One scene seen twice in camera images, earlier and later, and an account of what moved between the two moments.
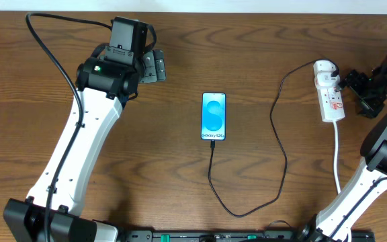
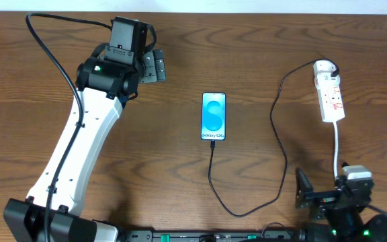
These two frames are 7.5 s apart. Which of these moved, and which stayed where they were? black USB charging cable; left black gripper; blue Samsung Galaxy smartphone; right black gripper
Moved: right black gripper
Stayed: left black gripper; blue Samsung Galaxy smartphone; black USB charging cable
